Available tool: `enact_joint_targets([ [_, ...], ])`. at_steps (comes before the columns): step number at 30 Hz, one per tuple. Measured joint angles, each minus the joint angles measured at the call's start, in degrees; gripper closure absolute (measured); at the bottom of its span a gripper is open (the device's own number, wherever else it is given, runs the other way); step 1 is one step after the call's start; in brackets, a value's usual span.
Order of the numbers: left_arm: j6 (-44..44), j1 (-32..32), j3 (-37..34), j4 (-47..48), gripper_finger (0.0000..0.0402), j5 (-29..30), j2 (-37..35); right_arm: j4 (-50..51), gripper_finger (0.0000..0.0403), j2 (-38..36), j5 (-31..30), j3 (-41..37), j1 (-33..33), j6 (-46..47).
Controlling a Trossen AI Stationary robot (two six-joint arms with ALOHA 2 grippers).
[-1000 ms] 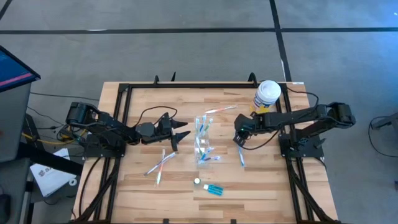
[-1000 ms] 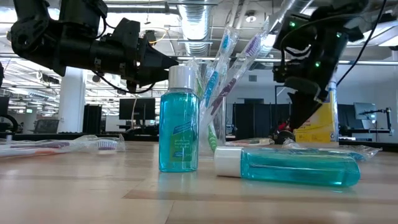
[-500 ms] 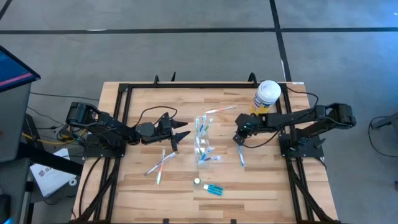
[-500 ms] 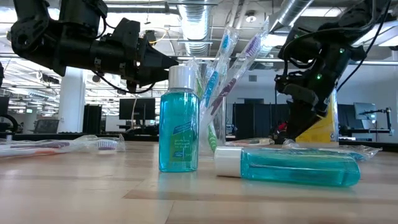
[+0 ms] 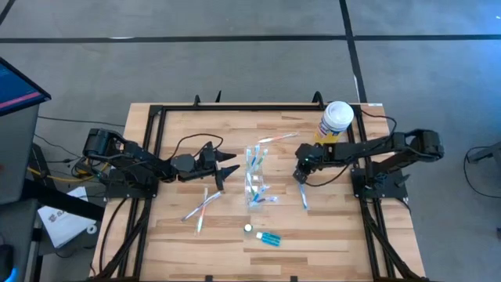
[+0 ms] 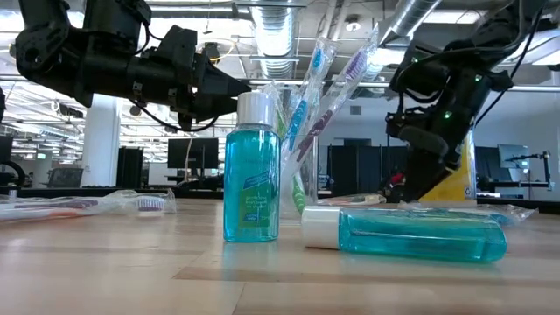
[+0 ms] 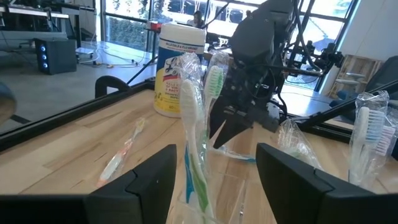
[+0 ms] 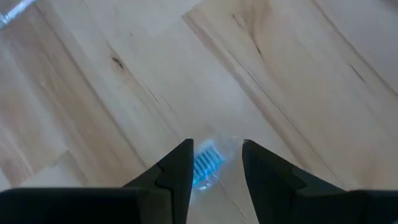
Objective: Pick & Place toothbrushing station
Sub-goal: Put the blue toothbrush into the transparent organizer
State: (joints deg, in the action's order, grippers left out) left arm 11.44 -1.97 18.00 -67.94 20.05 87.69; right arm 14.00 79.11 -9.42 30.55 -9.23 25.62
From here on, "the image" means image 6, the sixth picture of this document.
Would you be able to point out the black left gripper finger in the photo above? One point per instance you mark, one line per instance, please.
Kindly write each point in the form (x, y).
(216, 105)
(221, 83)

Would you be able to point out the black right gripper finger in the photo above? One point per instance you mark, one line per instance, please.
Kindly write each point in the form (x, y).
(426, 175)

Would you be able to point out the purple toothbrush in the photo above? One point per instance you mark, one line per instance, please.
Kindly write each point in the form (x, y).
(151, 204)
(319, 124)

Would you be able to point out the green toothbrush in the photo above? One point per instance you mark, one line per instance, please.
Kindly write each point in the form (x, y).
(299, 197)

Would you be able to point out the orange toothbrush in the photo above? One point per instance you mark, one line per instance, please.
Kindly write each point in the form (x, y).
(52, 214)

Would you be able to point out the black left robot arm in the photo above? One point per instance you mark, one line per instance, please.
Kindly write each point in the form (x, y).
(52, 57)

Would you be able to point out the person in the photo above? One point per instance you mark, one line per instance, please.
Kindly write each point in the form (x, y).
(396, 179)

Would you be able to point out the yellow Lysol wipes canister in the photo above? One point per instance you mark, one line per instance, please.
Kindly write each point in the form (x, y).
(459, 184)

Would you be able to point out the black computer monitor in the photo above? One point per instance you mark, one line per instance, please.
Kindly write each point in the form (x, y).
(192, 153)

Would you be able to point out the blue mouthwash bottle white cap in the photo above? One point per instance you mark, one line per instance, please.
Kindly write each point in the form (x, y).
(415, 236)

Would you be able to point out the black partition panel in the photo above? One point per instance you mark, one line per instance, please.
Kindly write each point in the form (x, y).
(363, 170)

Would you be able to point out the blue mouthwash bottle green label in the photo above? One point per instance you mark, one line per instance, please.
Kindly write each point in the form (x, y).
(251, 175)

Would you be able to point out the small clear plastic packet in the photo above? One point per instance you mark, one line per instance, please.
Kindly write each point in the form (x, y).
(350, 200)

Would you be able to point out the black crossbar with light strips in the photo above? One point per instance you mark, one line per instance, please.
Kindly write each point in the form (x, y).
(306, 82)

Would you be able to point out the gray monitor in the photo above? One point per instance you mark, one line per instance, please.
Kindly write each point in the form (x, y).
(509, 153)

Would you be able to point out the black cabinet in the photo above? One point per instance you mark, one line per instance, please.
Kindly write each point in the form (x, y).
(130, 168)

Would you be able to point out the white building column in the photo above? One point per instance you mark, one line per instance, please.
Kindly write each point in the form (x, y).
(101, 149)

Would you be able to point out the clear plastic cup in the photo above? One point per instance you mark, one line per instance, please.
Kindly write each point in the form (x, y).
(313, 175)

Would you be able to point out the black boom stand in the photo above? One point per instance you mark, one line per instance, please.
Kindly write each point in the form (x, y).
(546, 168)

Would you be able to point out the silver ceiling duct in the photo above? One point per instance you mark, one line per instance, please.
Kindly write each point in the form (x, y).
(275, 35)
(411, 17)

